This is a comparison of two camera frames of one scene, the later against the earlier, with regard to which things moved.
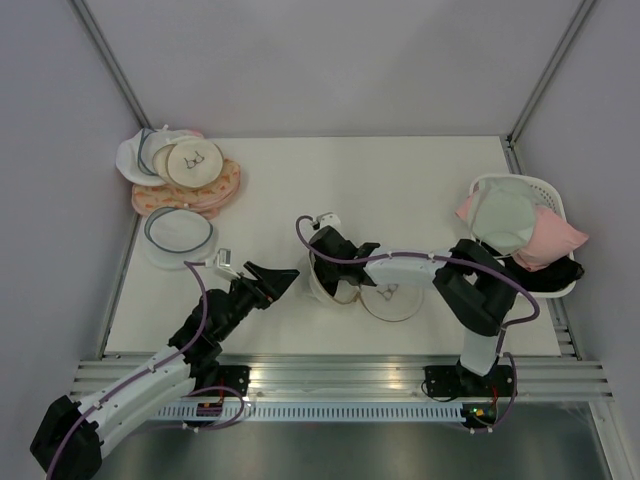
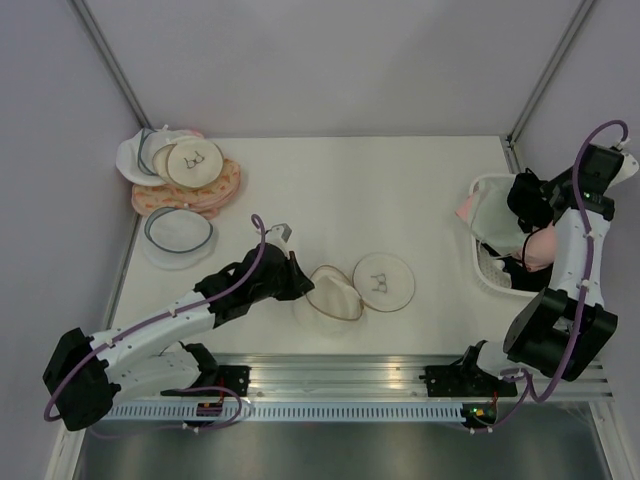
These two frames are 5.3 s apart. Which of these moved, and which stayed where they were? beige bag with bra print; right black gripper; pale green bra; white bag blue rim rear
Moved: right black gripper
Stayed: beige bag with bra print; white bag blue rim rear; pale green bra
